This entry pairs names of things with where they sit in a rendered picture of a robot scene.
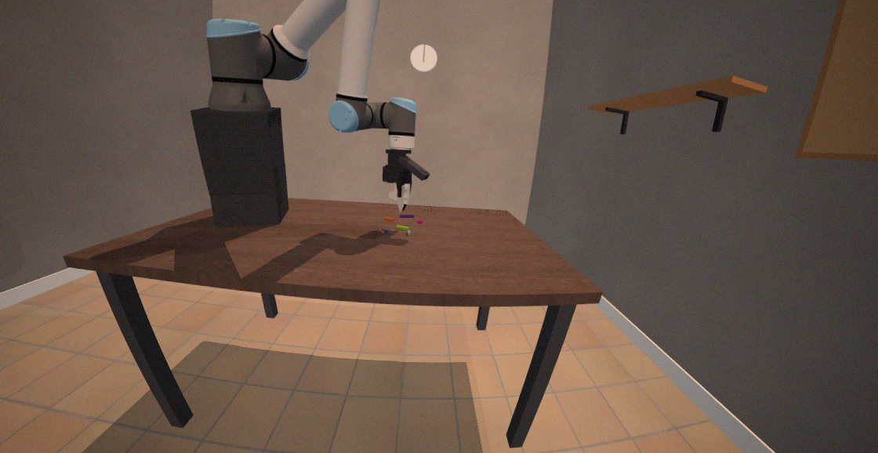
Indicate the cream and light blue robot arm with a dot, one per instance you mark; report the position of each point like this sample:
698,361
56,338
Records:
238,53

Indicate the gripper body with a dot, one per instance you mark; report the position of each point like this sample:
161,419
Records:
392,173

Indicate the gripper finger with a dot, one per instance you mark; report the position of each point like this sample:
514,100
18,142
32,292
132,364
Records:
406,193
398,193

